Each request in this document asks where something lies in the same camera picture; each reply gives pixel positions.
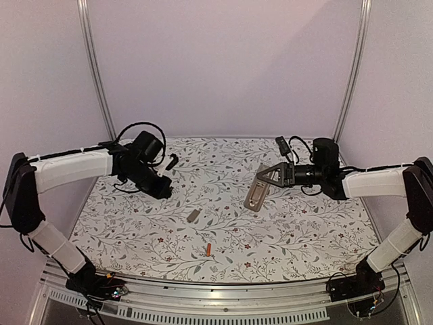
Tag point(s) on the aluminium front rail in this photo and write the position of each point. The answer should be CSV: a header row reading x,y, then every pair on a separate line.
x,y
157,301

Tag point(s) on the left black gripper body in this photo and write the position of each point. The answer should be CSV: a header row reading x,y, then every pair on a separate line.
x,y
150,187

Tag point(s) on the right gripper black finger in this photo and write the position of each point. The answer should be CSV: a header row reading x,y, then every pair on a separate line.
x,y
269,172
269,178

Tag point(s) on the grey remote battery cover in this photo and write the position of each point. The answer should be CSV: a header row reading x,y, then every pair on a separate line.
x,y
193,216

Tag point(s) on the aluminium frame post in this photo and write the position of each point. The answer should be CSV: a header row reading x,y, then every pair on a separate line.
x,y
354,69
85,21

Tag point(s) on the floral patterned table mat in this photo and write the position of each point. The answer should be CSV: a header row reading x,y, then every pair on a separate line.
x,y
296,235

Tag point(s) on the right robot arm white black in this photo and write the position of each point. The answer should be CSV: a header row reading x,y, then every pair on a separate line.
x,y
412,181

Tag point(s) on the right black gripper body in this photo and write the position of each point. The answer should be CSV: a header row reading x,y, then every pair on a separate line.
x,y
288,174

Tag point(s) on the orange battery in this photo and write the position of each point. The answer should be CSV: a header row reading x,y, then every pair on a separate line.
x,y
209,249

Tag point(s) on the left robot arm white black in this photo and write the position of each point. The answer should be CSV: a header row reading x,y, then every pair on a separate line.
x,y
142,161

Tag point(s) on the right aluminium frame post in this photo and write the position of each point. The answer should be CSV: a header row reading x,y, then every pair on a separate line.
x,y
354,69

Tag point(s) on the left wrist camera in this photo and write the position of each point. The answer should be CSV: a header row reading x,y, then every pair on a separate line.
x,y
167,164

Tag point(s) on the left aluminium frame post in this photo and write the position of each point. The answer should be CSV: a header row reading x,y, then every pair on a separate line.
x,y
85,21

